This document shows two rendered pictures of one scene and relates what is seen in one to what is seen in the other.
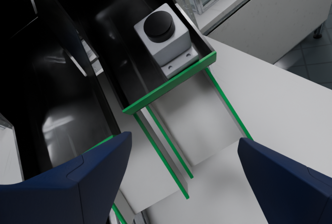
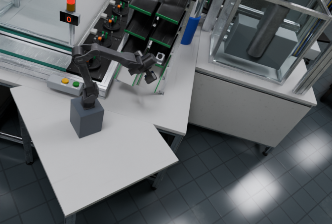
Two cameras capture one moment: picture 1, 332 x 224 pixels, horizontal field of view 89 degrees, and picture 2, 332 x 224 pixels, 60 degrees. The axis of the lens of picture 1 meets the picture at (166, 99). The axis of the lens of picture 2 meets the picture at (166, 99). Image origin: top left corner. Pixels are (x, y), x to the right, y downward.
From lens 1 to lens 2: 1.59 m
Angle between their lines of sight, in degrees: 2
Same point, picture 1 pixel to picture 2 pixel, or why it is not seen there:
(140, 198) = (121, 77)
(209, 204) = (128, 101)
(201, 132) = not seen: hidden behind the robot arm
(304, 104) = (178, 112)
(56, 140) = (129, 49)
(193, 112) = not seen: hidden behind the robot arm
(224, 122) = (154, 85)
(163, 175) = (131, 78)
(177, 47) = (159, 60)
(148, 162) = not seen: hidden behind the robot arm
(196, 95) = (157, 73)
